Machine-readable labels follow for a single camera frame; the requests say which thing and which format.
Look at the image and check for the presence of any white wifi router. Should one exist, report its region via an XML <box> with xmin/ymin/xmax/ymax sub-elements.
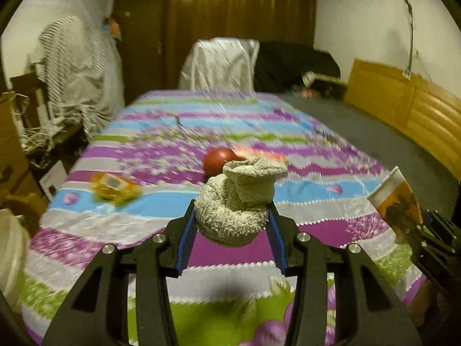
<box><xmin>12</xmin><ymin>86</ymin><xmax>63</xmax><ymax>137</ymax></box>

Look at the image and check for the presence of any colourful striped bed sheet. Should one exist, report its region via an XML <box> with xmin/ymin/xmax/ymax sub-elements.
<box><xmin>20</xmin><ymin>91</ymin><xmax>424</xmax><ymax>345</ymax></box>

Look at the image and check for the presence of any dark wooden wardrobe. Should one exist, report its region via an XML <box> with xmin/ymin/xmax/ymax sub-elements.
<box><xmin>165</xmin><ymin>0</ymin><xmax>316</xmax><ymax>88</ymax></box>

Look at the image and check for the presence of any black clothes pile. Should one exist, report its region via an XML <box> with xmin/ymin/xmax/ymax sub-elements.
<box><xmin>253</xmin><ymin>42</ymin><xmax>341</xmax><ymax>94</ymax></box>

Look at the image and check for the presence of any pink snack packet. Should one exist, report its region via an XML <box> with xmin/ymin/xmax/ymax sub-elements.
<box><xmin>232</xmin><ymin>145</ymin><xmax>288</xmax><ymax>163</ymax></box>

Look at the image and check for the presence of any grey striped hanging cloth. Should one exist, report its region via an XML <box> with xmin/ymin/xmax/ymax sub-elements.
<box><xmin>31</xmin><ymin>16</ymin><xmax>125</xmax><ymax>141</ymax></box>

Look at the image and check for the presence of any wooden headboard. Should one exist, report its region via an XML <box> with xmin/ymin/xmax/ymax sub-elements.
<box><xmin>344</xmin><ymin>59</ymin><xmax>461</xmax><ymax>179</ymax></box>

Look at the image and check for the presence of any orange snack bag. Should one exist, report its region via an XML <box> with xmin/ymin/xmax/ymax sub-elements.
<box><xmin>367</xmin><ymin>166</ymin><xmax>423</xmax><ymax>245</ymax></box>

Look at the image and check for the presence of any white product box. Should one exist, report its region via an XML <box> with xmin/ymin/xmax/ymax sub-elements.
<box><xmin>39</xmin><ymin>160</ymin><xmax>67</xmax><ymax>201</ymax></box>

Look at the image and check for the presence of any red apple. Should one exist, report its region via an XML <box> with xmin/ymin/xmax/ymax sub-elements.
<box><xmin>202</xmin><ymin>148</ymin><xmax>243</xmax><ymax>177</ymax></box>

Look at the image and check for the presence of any white trash bucket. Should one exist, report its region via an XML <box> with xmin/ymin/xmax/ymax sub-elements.
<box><xmin>0</xmin><ymin>208</ymin><xmax>31</xmax><ymax>313</ymax></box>

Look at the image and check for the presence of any chair with white cover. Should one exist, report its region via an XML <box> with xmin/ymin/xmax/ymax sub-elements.
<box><xmin>178</xmin><ymin>37</ymin><xmax>259</xmax><ymax>93</ymax></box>

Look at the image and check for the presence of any wooden drawer dresser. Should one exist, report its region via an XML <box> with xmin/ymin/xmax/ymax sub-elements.
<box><xmin>0</xmin><ymin>92</ymin><xmax>43</xmax><ymax>208</ymax></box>

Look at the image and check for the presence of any white fluffy sock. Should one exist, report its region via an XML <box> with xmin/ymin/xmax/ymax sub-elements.
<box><xmin>194</xmin><ymin>157</ymin><xmax>288</xmax><ymax>247</ymax></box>

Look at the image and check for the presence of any yellow snack wrapper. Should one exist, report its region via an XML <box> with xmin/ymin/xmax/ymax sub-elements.
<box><xmin>91</xmin><ymin>173</ymin><xmax>142</xmax><ymax>205</ymax></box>

